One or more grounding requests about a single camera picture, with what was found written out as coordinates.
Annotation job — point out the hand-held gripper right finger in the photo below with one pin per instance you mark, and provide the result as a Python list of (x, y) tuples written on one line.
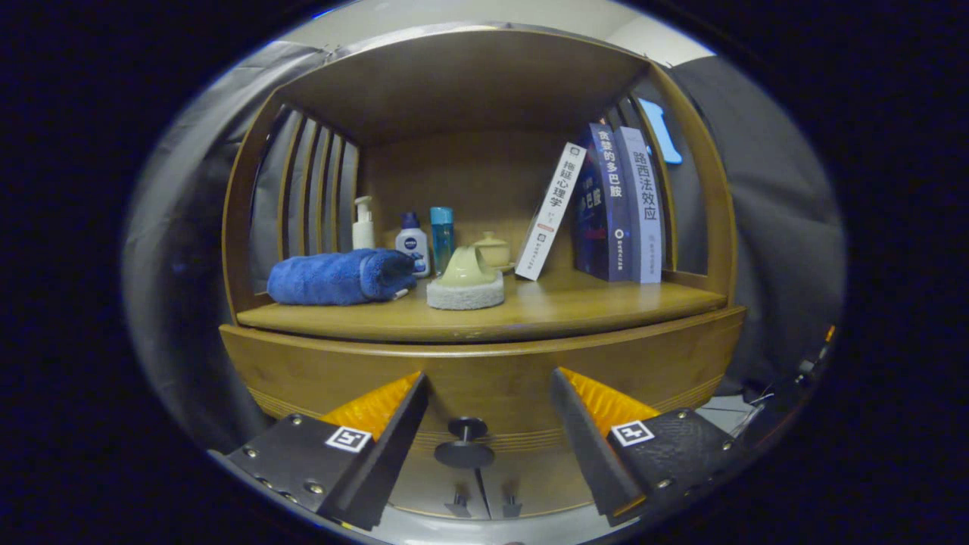
[(587, 446)]

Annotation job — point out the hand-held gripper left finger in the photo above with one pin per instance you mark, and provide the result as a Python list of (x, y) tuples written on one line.
[(386, 462)]

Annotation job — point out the black drawer knob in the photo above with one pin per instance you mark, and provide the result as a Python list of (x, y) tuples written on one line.
[(464, 454)]

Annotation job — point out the wooden drawer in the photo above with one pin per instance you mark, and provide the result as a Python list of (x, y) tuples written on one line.
[(492, 378)]

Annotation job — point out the green scrub brush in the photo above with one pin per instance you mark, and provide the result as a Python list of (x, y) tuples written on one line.
[(465, 291)]

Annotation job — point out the wooden cabinet door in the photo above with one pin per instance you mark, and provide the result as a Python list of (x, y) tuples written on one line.
[(428, 492), (545, 484)]

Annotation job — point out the wooden countertop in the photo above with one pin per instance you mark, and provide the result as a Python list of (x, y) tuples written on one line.
[(575, 310)]

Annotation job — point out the wooden cabinet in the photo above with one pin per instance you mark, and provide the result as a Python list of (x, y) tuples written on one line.
[(469, 76)]

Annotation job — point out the blue folded towel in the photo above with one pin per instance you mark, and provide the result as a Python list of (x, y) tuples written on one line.
[(333, 278)]

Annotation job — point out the beige lidded teacup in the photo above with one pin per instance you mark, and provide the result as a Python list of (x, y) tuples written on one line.
[(496, 248)]

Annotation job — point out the white bottle with blue cap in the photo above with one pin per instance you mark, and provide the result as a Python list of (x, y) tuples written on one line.
[(411, 242)]

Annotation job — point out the white pump bottle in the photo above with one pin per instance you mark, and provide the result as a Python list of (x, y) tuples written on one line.
[(363, 231)]

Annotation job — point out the clear blue bottle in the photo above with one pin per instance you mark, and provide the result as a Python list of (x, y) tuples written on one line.
[(442, 235)]

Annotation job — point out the dark blue book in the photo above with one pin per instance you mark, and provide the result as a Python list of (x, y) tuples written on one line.
[(602, 212)]

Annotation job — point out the white book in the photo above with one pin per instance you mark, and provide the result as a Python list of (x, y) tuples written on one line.
[(553, 208)]

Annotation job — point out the pale grey book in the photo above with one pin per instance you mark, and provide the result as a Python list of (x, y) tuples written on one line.
[(643, 208)]

